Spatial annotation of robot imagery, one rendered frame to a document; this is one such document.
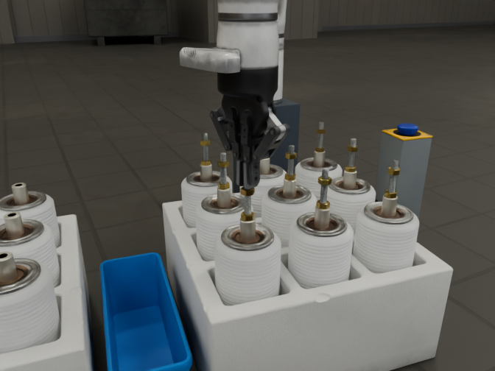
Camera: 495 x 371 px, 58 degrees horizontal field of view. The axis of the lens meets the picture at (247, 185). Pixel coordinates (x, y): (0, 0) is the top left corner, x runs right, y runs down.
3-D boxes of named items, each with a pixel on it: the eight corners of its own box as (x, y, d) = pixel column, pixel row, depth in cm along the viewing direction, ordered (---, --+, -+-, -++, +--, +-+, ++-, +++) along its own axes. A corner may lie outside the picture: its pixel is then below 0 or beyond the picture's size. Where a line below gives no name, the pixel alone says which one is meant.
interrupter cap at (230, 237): (246, 221, 69) (246, 218, 69) (284, 238, 64) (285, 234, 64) (210, 239, 64) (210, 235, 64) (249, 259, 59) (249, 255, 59)
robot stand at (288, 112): (233, 195, 139) (232, 99, 128) (272, 187, 145) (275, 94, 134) (254, 213, 128) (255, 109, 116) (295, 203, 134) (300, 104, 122)
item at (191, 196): (188, 249, 96) (183, 170, 89) (233, 249, 96) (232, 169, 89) (183, 274, 87) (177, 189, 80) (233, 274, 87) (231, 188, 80)
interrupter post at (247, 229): (247, 233, 66) (247, 213, 64) (259, 238, 64) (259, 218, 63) (236, 239, 64) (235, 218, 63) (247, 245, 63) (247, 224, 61)
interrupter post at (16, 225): (8, 232, 66) (3, 212, 65) (26, 230, 67) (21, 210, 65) (6, 240, 64) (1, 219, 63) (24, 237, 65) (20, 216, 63)
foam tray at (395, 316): (167, 277, 99) (161, 202, 92) (325, 246, 110) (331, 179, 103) (214, 423, 65) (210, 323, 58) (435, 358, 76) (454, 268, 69)
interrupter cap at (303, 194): (303, 186, 82) (303, 182, 82) (317, 203, 75) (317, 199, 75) (263, 189, 81) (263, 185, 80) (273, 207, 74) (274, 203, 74)
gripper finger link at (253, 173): (244, 147, 58) (245, 183, 60) (261, 152, 56) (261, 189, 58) (253, 145, 59) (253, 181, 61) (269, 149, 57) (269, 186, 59)
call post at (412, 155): (365, 260, 105) (381, 131, 93) (391, 255, 107) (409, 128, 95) (384, 276, 99) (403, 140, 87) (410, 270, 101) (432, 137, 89)
